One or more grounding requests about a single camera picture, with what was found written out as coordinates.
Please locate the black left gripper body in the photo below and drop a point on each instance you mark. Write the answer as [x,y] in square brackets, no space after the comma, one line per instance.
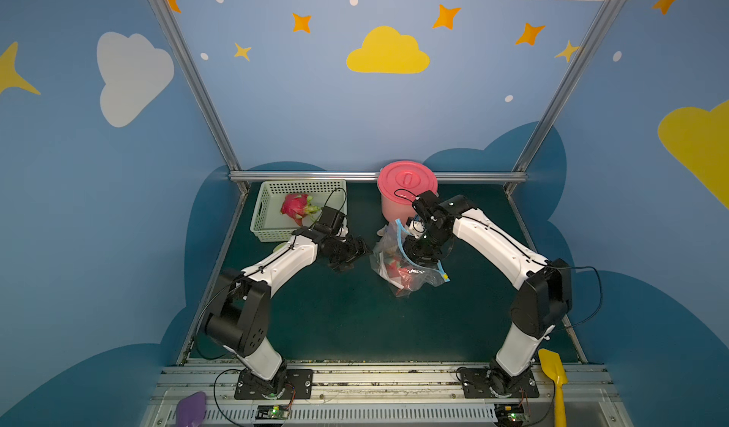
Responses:
[347,250]

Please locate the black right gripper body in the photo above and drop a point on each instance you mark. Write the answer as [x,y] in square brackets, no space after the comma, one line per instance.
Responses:
[424,250]

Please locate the red dragon fruit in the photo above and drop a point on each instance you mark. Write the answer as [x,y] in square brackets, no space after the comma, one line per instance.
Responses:
[298,206]
[403,279]

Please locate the clear zip-top bag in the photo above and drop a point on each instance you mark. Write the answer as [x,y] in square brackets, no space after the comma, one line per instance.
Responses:
[391,247]

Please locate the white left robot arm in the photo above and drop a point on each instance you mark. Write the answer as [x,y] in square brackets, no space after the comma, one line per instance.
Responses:
[238,315]

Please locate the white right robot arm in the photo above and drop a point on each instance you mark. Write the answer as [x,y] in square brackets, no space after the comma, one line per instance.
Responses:
[543,287]

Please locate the pink plastic bucket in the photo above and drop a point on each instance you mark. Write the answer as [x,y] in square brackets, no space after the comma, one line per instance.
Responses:
[398,204]

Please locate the pink bucket lid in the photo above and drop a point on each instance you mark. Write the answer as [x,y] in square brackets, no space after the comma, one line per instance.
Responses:
[401,182]

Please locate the green perforated plastic basket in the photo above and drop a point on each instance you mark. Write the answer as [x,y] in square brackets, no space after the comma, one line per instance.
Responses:
[269,225]

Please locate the purple plastic object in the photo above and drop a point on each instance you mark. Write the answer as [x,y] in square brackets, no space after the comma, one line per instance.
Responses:
[191,411]

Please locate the aluminium frame back rail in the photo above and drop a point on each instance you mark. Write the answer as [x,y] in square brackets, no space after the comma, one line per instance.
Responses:
[442,177]

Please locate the aluminium frame rail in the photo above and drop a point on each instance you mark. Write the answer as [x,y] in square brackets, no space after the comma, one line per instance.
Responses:
[442,177]
[191,335]
[567,326]

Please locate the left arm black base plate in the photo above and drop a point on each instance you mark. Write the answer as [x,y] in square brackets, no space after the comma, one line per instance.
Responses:
[285,384]

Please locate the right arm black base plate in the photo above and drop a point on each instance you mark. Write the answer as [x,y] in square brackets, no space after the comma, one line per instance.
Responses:
[487,383]

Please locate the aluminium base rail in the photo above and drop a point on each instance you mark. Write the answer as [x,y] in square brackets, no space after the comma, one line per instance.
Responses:
[349,394]

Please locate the aluminium frame right rail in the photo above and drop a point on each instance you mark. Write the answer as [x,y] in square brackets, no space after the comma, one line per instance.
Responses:
[567,326]

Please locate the yellow handled tool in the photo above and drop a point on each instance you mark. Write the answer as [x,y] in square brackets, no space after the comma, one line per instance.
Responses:
[552,367]

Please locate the aluminium frame left rail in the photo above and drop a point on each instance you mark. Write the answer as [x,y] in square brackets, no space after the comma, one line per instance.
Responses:
[191,335]

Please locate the aluminium frame left post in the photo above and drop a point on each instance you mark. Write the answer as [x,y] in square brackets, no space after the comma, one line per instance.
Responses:
[166,19]

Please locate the aluminium frame post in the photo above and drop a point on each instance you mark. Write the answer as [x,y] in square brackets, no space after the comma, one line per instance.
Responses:
[600,26]
[166,19]

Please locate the aluminium frame right post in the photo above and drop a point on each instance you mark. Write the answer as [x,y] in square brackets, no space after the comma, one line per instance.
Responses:
[600,26]

